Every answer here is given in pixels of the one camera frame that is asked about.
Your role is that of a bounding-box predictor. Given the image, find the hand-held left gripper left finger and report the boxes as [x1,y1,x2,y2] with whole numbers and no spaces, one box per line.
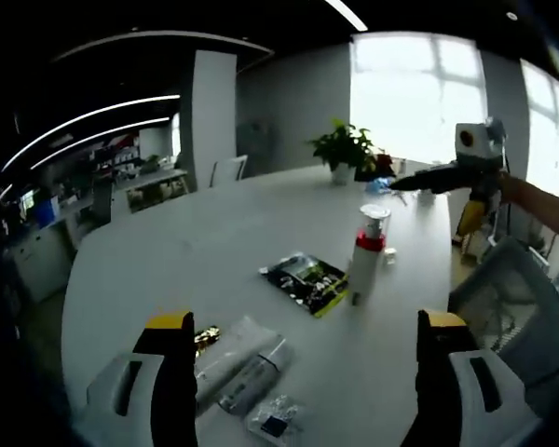
[86,309,199,447]

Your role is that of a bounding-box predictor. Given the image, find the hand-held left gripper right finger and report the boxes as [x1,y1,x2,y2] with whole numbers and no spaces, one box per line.
[400,307,541,447]

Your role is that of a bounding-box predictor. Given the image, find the gold foil skincare sachet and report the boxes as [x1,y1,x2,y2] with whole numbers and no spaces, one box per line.
[193,325,223,358]

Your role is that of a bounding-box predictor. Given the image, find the white skincare tube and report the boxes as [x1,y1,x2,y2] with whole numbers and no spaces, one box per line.
[194,315,288,413]

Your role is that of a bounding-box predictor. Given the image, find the small white skincare bottle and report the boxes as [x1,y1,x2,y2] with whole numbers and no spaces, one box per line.
[217,342,293,416]

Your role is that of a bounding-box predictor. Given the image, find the clear skincare sample sachet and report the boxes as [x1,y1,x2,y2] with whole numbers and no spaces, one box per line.
[244,394,307,441]

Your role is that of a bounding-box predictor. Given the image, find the red banded skincare bottle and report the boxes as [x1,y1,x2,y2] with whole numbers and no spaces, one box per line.
[348,203,392,299]

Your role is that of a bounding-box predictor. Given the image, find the green black skincare pouch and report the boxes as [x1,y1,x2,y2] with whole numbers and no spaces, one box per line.
[258,252,350,319]

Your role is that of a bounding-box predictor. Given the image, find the blue storage box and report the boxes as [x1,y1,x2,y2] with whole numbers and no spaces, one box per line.
[33,195,61,230]

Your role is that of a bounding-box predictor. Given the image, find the dark red bag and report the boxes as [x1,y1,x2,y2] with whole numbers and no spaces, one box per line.
[355,152,397,183]

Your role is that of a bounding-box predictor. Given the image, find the blue crumpled cloth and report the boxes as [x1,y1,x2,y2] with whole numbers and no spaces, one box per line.
[363,178,395,196]

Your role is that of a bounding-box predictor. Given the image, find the potted green plant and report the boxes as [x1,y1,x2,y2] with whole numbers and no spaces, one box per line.
[308,117,384,186]

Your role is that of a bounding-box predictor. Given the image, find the white counter cabinets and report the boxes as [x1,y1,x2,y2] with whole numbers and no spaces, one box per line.
[7,218,83,306]

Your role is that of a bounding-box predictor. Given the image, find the white low shelf unit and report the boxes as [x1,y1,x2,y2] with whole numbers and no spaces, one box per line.
[113,167,190,213]

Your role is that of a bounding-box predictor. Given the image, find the white office chair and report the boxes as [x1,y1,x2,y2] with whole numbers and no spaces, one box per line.
[208,155,249,188]

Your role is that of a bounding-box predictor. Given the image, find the store shelf with goods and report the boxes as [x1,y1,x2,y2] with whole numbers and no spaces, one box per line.
[86,132,143,176]

